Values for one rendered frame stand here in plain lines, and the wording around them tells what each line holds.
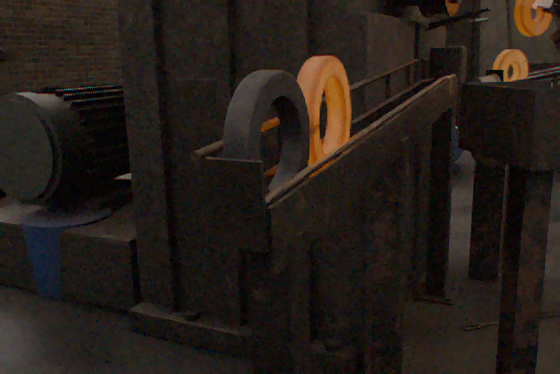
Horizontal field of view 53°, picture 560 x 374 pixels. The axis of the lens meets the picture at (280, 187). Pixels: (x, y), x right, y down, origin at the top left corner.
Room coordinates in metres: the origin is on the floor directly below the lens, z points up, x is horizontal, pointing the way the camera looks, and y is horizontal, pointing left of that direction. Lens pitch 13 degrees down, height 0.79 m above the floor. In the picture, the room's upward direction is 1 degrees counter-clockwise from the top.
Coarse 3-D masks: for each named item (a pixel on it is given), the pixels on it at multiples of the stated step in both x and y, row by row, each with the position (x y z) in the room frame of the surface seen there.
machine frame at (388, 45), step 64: (128, 0) 1.57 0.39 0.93; (192, 0) 1.48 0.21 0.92; (256, 0) 1.40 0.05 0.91; (320, 0) 1.33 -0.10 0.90; (384, 0) 1.59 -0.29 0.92; (128, 64) 1.58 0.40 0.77; (192, 64) 1.48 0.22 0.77; (256, 64) 1.40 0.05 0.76; (384, 64) 1.40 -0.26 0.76; (128, 128) 1.58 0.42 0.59; (192, 128) 1.48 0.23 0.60; (320, 128) 1.33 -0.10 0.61; (192, 192) 1.48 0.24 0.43; (192, 256) 1.50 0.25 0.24; (320, 256) 1.33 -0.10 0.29; (192, 320) 1.45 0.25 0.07; (320, 320) 1.33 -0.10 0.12
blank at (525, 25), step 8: (520, 0) 1.96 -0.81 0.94; (528, 0) 1.96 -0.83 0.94; (536, 0) 1.97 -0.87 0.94; (520, 8) 1.95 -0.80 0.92; (528, 8) 1.96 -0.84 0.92; (520, 16) 1.95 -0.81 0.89; (528, 16) 1.96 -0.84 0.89; (536, 16) 2.02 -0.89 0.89; (544, 16) 2.00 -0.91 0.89; (520, 24) 1.96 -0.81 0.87; (528, 24) 1.96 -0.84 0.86; (536, 24) 1.98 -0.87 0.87; (544, 24) 2.00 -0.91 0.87; (520, 32) 1.98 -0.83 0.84; (528, 32) 1.96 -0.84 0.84; (536, 32) 1.98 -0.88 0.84
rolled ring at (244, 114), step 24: (264, 72) 0.69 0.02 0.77; (240, 96) 0.65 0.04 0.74; (264, 96) 0.66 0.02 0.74; (288, 96) 0.72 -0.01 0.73; (240, 120) 0.63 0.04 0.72; (288, 120) 0.76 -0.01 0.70; (240, 144) 0.62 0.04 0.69; (288, 144) 0.77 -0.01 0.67; (288, 168) 0.75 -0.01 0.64; (288, 192) 0.71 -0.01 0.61
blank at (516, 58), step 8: (504, 56) 2.02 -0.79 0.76; (512, 56) 2.03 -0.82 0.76; (520, 56) 2.06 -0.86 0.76; (496, 64) 2.02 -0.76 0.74; (504, 64) 2.01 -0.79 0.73; (512, 64) 2.07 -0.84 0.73; (520, 64) 2.06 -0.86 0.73; (504, 72) 2.02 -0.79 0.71; (520, 72) 2.06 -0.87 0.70; (504, 80) 2.02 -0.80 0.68
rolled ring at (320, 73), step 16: (304, 64) 0.84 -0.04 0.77; (320, 64) 0.83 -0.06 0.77; (336, 64) 0.89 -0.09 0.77; (304, 80) 0.82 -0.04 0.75; (320, 80) 0.82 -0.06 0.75; (336, 80) 0.89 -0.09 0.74; (304, 96) 0.80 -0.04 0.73; (320, 96) 0.82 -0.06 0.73; (336, 96) 0.92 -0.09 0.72; (336, 112) 0.93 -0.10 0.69; (336, 128) 0.93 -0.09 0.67; (320, 144) 0.82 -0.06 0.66; (336, 144) 0.91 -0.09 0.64
